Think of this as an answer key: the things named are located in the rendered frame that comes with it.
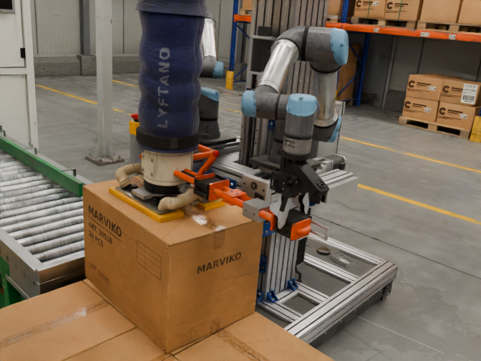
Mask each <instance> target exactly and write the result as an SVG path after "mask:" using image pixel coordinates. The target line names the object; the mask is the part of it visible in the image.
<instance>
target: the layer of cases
mask: <svg viewBox="0 0 481 361"><path fill-rule="evenodd" d="M0 361H335V360H333V359H331V358H330V357H328V356H327V355H325V354H324V353H322V352H320V351H318V350H317V349H315V348H314V347H312V346H311V345H309V344H307V343H306V342H304V341H303V340H301V339H299V338H298V337H296V336H295V335H293V334H291V333H290V332H288V331H286V330H285V329H283V328H282V327H280V326H278V325H277V324H275V323H274V322H272V321H271V320H269V319H267V318H265V317H264V316H262V315H261V314H259V313H257V312H254V314H251V315H249V316H247V317H245V318H243V319H240V320H238V321H237V322H234V323H232V324H230V325H228V326H226V327H224V328H222V329H219V330H217V331H215V332H213V333H211V334H209V335H207V336H204V337H202V338H200V339H199V340H196V341H194V342H191V343H190V344H188V345H186V346H183V347H181V348H179V349H177V350H175V351H173V352H170V353H168V354H165V353H164V352H163V351H162V350H161V349H160V348H159V347H158V346H157V345H156V344H155V343H154V342H153V341H152V340H151V339H150V338H149V337H148V336H147V335H146V334H145V333H144V332H143V331H142V330H141V329H140V328H139V327H138V326H136V325H135V324H134V323H133V322H132V321H131V320H130V319H129V318H128V317H127V316H126V315H125V314H124V313H123V312H122V311H121V310H120V309H119V308H118V307H117V306H115V305H114V304H113V303H112V302H111V301H110V300H109V299H108V298H107V297H106V296H105V295H104V294H103V293H102V292H101V291H100V290H99V289H98V288H97V287H96V286H95V285H94V284H93V283H92V282H91V281H90V280H89V279H84V280H83V281H79V282H76V283H73V284H70V285H67V286H65V287H62V288H59V289H55V290H53V291H50V292H47V293H45V294H41V295H39V296H36V297H32V298H30V299H27V300H24V301H22V302H18V303H16V304H12V305H9V306H7V307H4V308H1V309H0Z"/></svg>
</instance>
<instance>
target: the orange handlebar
mask: <svg viewBox="0 0 481 361"><path fill-rule="evenodd" d="M198 145H199V148H198V149H197V150H199V151H201V152H203V153H195V154H193V160H199V159H203V158H209V157H210V155H211V154H212V153H213V151H214V150H213V149H210V148H207V147H205V146H203V145H200V144H198ZM184 171H185V172H187V173H189V174H192V175H194V176H196V174H197V173H196V172H193V171H191V170H189V169H187V168H186V169H185V170H184ZM173 174H174V176H176V177H179V178H181V179H183V180H184V181H187V182H189V183H191V184H193V185H194V178H193V177H191V176H189V175H187V174H184V173H182V172H180V171H178V170H176V171H174V173H173ZM246 194H247V193H245V192H243V191H240V190H238V189H231V188H229V187H227V186H224V187H223V189H222V191H221V190H219V189H217V188H215V189H214V190H213V195H215V196H217V197H220V198H222V199H223V200H221V201H223V202H225V203H227V204H229V205H231V206H234V205H236V206H238V207H241V208H243V202H244V201H248V200H251V199H253V198H251V197H249V196H246ZM272 214H273V212H271V210H270V209H269V210H268V212H266V211H264V210H262V211H260V212H259V214H258V215H259V216H260V217H261V218H264V219H266V220H267V221H270V222H271V215H272ZM309 232H311V226H310V225H309V224H308V225H306V226H304V227H300V228H298V230H297V232H296V233H297V234H298V235H305V234H308V233H309Z"/></svg>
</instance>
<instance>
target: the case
mask: <svg viewBox="0 0 481 361"><path fill-rule="evenodd" d="M115 186H120V184H119V182H118V181H117V180H109V181H105V182H100V183H93V184H88V185H84V186H82V192H83V216H84V262H85V276H86V277H87V278H88V279H89V280H90V281H91V282H92V283H93V284H94V285H95V286H96V287H97V288H98V289H99V290H100V291H101V292H102V293H103V294H104V295H105V296H106V297H107V298H108V299H109V300H110V301H111V302H112V303H113V304H114V305H115V306H117V307H118V308H119V309H120V310H121V311H122V312H123V313H124V314H125V315H126V316H127V317H128V318H129V319H130V320H131V321H132V322H133V323H134V324H135V325H136V326H138V327H139V328H140V329H141V330H142V331H143V332H144V333H145V334H146V335H147V336H148V337H149V338H150V339H151V340H152V341H153V342H154V343H155V344H156V345H157V346H158V347H159V348H160V349H161V350H162V351H163V352H164V353H165V354H168V353H170V352H173V351H175V350H177V349H179V348H181V347H183V346H186V345H188V344H190V343H191V342H194V341H196V340H199V339H200V338H202V337H204V336H207V335H209V334H211V333H213V332H215V331H217V330H219V329H222V328H224V327H226V326H228V325H230V324H232V323H234V322H237V321H238V320H240V319H243V318H245V317H247V316H249V315H251V314H254V312H255V305H256V292H257V284H258V271H259V264H260V256H261V242H262V235H263V221H262V222H260V223H257V222H255V221H253V220H251V219H249V218H247V217H245V216H243V215H242V212H243V209H242V208H241V207H238V206H236V205H234V206H231V205H229V204H227V203H225V206H221V207H218V208H214V209H210V210H207V211H204V210H202V209H200V208H198V207H196V206H191V205H190V204H188V205H186V206H182V207H181V208H180V207H179V208H178V209H179V210H180V211H182V212H183V213H184V216H183V217H182V218H177V219H174V220H171V221H166V222H163V223H158V222H157V221H156V220H154V219H152V218H150V217H149V216H147V215H145V214H144V213H143V212H141V211H139V210H137V209H136V208H134V207H132V206H131V205H129V204H128V203H126V202H124V201H123V200H121V199H119V198H118V197H116V196H114V195H113V194H111V193H110V192H109V188H111V187H115Z"/></svg>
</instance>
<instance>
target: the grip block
mask: <svg viewBox="0 0 481 361"><path fill-rule="evenodd" d="M224 186H227V187H229V186H230V180H229V179H227V178H224V177H223V176H220V175H218V174H214V173H209V174H205V175H199V176H195V179H194V190H193V193H194V194H196V195H198V196H200V197H202V198H204V199H206V200H209V201H214V200H216V199H219V198H220V197H217V196H215V195H213V190H214V189H215V188H217V189H219V190H221V191H222V189H223V187H224Z"/></svg>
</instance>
